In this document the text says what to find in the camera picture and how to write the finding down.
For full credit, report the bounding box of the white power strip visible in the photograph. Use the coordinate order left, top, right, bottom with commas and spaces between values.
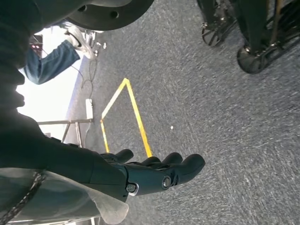
85, 98, 93, 120

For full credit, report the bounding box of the black power strip cable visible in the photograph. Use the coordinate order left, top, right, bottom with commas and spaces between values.
70, 57, 98, 101

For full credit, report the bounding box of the chrome stool base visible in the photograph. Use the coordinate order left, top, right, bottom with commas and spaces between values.
81, 30, 108, 58

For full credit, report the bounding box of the person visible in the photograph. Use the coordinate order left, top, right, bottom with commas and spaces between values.
23, 23, 96, 85

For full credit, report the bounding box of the stainless steel workbench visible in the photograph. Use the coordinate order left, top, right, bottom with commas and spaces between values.
37, 119, 92, 148

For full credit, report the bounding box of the silver robot body shell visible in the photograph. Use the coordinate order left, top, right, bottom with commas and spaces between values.
0, 167, 130, 225

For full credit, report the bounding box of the dark device with red lights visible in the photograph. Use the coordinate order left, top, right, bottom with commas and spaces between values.
29, 35, 44, 59

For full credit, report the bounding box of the braided black cable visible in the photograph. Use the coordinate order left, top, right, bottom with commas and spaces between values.
0, 170, 47, 225

